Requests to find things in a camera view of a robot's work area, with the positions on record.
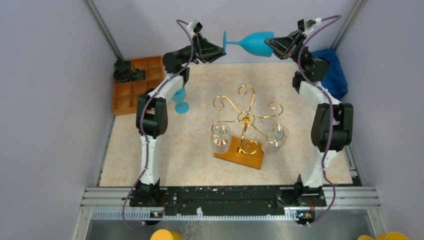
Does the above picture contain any blue wine glass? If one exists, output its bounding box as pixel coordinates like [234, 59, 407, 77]
[171, 87, 190, 114]
[222, 31, 275, 58]

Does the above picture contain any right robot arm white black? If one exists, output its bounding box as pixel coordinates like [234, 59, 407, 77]
[265, 30, 354, 199]

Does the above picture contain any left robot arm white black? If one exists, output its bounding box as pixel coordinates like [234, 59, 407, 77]
[130, 33, 226, 201]

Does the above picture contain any clear wine glass left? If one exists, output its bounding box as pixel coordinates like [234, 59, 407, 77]
[210, 123, 232, 154]

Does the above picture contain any clear wine glass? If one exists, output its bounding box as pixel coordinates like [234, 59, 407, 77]
[261, 124, 289, 155]
[210, 123, 232, 154]

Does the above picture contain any clear wine glass right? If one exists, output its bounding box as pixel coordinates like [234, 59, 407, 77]
[261, 124, 289, 155]

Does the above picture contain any orange wooden rack base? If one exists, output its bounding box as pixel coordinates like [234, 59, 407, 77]
[213, 136, 264, 170]

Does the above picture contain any blue folded cloth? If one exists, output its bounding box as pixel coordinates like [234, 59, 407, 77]
[312, 48, 348, 101]

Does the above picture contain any dark object in tray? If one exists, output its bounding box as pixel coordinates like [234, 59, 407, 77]
[113, 59, 146, 84]

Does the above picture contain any orange compartment tray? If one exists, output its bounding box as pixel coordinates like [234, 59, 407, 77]
[112, 55, 165, 116]

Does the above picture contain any yellow object bottom centre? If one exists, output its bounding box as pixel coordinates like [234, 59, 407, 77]
[150, 229, 183, 240]

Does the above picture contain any yellow object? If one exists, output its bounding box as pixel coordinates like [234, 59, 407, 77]
[357, 232, 409, 240]
[150, 229, 183, 240]

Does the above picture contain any yellow object bottom right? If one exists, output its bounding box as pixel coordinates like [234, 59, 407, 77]
[357, 232, 409, 240]

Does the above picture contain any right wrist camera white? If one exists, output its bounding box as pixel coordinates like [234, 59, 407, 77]
[297, 17, 323, 35]

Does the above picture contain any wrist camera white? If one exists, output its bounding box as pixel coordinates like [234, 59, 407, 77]
[297, 17, 323, 35]
[187, 20, 203, 35]

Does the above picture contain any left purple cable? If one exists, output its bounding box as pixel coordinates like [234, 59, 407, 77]
[120, 19, 200, 231]

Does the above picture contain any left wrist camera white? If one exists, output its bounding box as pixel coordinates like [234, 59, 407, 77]
[187, 20, 203, 35]

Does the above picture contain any gold wire glass rack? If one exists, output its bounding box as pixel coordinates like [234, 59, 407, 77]
[211, 85, 284, 146]

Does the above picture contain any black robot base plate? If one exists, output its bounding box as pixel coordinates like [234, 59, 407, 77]
[129, 184, 327, 217]

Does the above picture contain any aluminium frame rail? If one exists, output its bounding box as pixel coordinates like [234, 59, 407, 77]
[72, 186, 388, 240]

